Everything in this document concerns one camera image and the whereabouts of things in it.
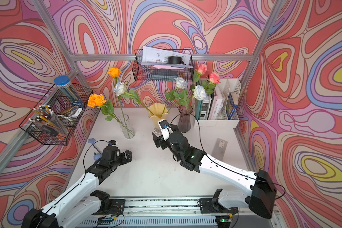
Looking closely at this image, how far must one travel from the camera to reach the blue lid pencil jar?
0.72 m

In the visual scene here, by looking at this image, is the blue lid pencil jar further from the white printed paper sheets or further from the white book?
the white book

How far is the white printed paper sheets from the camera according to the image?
86 cm

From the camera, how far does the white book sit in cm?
90

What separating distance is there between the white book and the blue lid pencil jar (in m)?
0.79
